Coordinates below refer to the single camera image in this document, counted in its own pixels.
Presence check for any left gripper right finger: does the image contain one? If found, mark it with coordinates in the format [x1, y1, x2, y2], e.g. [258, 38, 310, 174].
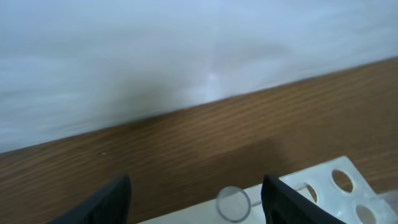
[260, 174, 348, 224]

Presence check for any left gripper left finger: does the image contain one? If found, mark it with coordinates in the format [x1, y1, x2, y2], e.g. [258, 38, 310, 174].
[46, 174, 132, 224]

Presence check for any white test tube rack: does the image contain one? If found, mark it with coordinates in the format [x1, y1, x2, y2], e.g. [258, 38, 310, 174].
[136, 155, 398, 224]

